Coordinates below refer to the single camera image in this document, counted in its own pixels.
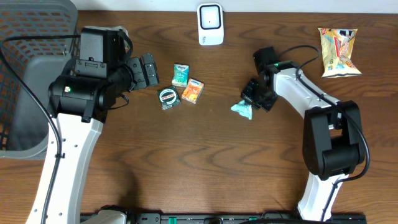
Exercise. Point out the dark grey plastic basket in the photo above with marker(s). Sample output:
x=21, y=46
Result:
x=38, y=45

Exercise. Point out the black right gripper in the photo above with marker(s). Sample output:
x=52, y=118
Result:
x=245, y=94

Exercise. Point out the orange tissue pack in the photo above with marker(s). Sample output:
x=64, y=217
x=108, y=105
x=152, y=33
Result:
x=193, y=90

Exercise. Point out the black round-logo packet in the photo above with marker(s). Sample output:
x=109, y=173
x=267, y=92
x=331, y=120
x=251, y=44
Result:
x=168, y=97

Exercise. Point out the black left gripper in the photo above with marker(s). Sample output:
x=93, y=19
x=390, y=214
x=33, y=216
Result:
x=143, y=73

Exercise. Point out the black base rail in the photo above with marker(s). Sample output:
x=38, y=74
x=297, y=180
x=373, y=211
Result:
x=268, y=217

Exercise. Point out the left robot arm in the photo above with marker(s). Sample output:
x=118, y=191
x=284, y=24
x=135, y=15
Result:
x=79, y=101

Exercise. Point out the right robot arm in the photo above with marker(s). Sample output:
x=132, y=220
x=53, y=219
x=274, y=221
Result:
x=334, y=147

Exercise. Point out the green tissue pack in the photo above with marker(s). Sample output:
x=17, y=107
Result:
x=181, y=73

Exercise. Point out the yellow snack bag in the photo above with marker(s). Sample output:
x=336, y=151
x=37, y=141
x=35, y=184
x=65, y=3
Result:
x=337, y=48

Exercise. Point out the teal packet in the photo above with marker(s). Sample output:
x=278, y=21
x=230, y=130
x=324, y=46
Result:
x=243, y=109

